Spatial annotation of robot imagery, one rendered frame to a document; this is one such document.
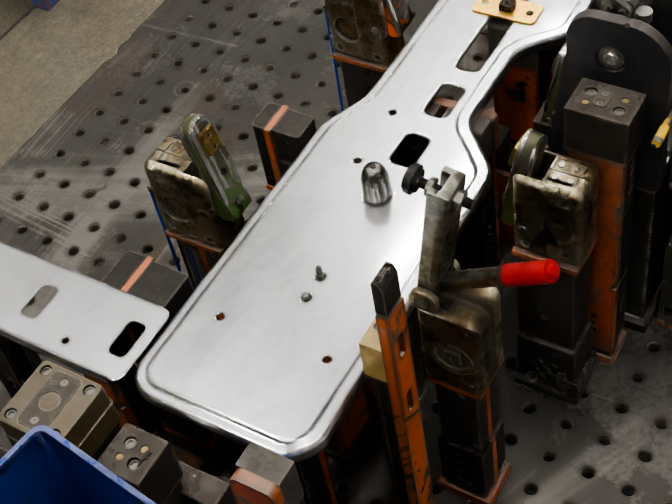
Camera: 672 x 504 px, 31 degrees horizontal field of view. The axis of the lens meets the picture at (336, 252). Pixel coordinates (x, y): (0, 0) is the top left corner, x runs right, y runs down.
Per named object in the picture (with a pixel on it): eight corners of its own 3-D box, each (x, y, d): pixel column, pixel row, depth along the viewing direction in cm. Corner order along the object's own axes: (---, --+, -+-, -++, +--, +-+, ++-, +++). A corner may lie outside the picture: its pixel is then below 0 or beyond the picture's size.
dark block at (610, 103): (575, 318, 158) (582, 74, 126) (627, 336, 155) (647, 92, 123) (560, 346, 155) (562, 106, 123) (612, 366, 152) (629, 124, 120)
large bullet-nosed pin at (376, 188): (373, 191, 138) (366, 150, 133) (398, 199, 137) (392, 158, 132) (359, 210, 136) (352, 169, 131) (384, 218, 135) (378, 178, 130)
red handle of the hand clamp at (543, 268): (432, 260, 120) (559, 245, 108) (444, 275, 120) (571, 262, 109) (412, 291, 117) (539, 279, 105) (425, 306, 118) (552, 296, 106)
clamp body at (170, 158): (224, 298, 168) (164, 116, 141) (297, 327, 163) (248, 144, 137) (188, 348, 163) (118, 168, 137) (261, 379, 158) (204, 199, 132)
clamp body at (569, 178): (529, 333, 157) (525, 126, 129) (614, 363, 153) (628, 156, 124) (498, 387, 153) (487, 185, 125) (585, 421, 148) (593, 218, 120)
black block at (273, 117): (298, 241, 173) (261, 88, 151) (363, 265, 168) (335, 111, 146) (268, 282, 169) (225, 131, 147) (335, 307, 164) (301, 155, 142)
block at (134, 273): (184, 374, 160) (129, 236, 139) (255, 405, 156) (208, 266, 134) (143, 431, 155) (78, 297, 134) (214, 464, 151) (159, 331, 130)
